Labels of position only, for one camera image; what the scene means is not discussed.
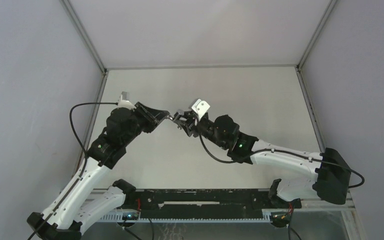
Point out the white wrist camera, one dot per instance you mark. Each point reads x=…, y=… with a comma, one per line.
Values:
x=124, y=101
x=199, y=107

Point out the left green circuit board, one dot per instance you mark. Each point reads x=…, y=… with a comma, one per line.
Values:
x=130, y=216

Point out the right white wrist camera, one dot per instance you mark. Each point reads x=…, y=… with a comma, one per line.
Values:
x=199, y=107

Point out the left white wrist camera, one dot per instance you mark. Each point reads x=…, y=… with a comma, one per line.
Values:
x=124, y=101

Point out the right green circuit board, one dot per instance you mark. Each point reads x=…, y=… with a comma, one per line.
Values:
x=280, y=217

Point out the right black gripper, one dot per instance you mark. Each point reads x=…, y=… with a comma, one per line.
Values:
x=195, y=124

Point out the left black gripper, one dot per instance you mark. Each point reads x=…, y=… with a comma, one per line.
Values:
x=153, y=115

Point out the aluminium enclosure frame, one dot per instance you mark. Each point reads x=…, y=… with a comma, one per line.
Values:
x=129, y=36

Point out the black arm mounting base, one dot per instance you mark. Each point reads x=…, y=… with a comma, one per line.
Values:
x=206, y=203

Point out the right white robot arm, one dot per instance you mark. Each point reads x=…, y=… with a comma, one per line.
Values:
x=324, y=175

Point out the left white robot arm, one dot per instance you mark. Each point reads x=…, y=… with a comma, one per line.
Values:
x=68, y=217

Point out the green circuit board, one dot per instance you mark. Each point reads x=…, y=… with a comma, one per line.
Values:
x=130, y=216
x=280, y=217

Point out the white slotted cable duct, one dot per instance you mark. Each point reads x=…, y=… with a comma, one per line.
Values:
x=116, y=217

